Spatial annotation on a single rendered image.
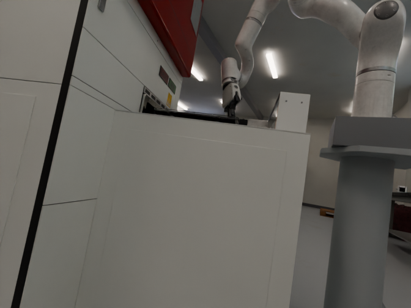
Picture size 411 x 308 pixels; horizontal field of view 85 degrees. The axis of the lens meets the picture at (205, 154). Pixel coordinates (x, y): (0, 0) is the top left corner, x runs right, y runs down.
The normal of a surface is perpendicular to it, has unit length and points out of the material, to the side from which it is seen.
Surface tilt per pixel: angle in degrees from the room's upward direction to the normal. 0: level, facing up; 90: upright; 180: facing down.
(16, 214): 90
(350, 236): 90
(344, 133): 90
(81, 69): 90
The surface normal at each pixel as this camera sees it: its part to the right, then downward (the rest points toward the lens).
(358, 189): -0.68, -0.18
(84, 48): 0.97, 0.14
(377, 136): -0.41, -0.15
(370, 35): -0.69, 0.49
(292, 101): -0.16, -0.11
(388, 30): -0.40, 0.52
